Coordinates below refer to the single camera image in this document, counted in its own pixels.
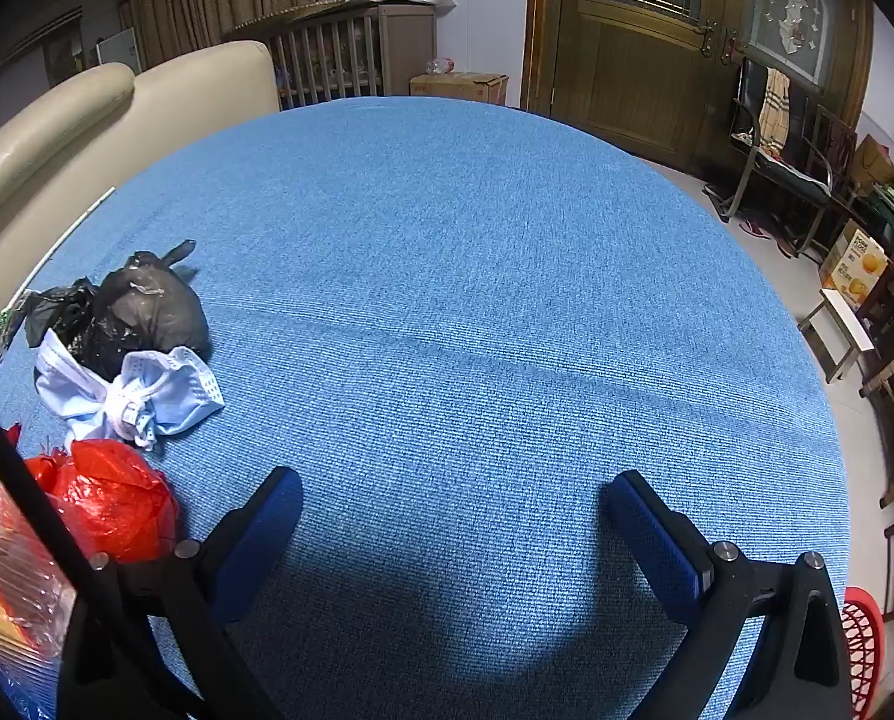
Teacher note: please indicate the red orange carton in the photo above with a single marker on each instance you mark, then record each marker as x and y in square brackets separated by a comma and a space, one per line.
[4, 562]

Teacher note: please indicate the orange printed box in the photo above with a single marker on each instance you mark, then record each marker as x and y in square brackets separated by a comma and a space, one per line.
[856, 270]

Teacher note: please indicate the red slippers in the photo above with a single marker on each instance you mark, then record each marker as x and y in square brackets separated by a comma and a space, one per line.
[754, 229]

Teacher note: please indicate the red plastic basket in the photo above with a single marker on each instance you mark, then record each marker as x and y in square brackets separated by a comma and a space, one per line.
[863, 652]

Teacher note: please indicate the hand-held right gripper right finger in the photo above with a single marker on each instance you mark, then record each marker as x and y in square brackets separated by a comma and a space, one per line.
[653, 532]

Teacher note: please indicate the white stool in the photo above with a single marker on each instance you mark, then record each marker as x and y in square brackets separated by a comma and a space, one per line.
[841, 326]

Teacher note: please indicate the wooden crib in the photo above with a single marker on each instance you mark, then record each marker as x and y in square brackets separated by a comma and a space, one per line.
[342, 52]

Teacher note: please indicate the tall cardboard box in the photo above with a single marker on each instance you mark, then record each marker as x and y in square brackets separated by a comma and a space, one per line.
[874, 157]

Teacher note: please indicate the white panel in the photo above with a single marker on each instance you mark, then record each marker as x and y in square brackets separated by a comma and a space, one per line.
[121, 52]

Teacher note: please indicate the light blue tied bag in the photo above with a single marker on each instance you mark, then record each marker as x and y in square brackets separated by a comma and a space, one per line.
[169, 397]

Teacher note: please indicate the blue tablecloth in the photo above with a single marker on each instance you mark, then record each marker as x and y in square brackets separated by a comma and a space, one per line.
[454, 315]

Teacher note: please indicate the plaid scarf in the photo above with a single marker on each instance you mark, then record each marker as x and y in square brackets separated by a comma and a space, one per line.
[773, 109]

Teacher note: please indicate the wooden double door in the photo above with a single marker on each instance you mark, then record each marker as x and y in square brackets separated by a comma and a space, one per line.
[627, 52]

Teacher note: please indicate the beige leather sofa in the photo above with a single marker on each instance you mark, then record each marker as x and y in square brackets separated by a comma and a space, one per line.
[79, 135]

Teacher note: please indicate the black metal-frame chair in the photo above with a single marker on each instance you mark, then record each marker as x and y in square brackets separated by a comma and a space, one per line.
[784, 165]

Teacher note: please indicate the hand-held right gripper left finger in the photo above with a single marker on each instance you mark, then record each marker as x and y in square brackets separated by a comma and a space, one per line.
[263, 532]

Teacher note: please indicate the clear plastic container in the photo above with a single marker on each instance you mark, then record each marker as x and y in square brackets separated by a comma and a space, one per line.
[439, 64]

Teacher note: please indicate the black plastic bag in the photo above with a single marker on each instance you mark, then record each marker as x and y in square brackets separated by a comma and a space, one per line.
[147, 307]

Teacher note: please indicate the green patterned wrapper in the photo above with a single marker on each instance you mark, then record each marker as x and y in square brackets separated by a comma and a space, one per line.
[1, 324]

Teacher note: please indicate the red plastic bag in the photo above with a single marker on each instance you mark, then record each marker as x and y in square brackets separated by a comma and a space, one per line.
[109, 499]

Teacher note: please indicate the white stick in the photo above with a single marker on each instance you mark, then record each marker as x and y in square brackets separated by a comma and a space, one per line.
[64, 240]

